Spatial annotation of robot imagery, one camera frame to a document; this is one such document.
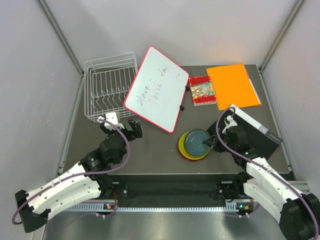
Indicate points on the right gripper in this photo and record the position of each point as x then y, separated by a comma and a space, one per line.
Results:
213, 143

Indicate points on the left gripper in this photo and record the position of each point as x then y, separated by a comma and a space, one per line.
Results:
136, 131

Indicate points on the dark green plate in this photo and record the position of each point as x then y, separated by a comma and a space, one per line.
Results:
194, 142

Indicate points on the lime green plate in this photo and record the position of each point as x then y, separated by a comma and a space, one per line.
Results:
182, 139

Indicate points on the orange plate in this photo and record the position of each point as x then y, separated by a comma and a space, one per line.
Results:
188, 156

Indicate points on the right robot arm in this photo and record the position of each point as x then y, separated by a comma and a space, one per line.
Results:
297, 213

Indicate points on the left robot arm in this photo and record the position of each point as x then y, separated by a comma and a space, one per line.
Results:
88, 179

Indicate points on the pink framed whiteboard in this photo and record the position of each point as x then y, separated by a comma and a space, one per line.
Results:
157, 91

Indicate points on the black box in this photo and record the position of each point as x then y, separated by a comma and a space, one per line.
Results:
261, 140

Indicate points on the red patterned paperback book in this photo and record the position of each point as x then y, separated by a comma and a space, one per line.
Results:
202, 90

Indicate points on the orange folder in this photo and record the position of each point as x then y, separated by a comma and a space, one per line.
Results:
233, 86

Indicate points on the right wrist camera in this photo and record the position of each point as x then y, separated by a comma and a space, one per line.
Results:
229, 122

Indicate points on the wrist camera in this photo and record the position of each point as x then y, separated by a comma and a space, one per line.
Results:
229, 122
111, 119

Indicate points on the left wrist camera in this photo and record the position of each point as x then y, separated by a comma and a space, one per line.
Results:
111, 119

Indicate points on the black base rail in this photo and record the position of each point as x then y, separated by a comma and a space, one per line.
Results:
175, 190

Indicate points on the white wire dish rack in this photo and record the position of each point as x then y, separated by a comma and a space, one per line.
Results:
107, 81

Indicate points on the grey cable duct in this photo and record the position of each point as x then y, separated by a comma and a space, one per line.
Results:
228, 207

